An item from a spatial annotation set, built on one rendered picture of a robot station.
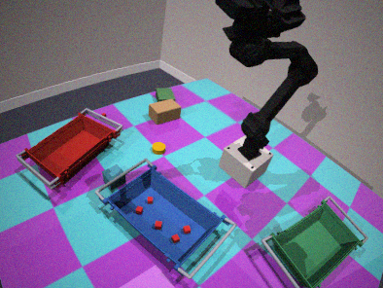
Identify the tan cardboard box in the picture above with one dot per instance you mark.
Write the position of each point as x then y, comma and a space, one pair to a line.
164, 111

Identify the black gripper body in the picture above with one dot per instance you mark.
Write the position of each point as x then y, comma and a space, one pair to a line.
284, 22

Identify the red plastic tray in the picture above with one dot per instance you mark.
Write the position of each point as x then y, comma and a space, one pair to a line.
64, 148

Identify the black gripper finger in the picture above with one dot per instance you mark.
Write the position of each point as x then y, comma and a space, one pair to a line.
285, 7

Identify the blue plastic tray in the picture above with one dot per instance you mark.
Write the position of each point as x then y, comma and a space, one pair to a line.
170, 205

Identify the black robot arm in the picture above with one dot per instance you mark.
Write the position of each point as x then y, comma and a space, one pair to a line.
251, 47

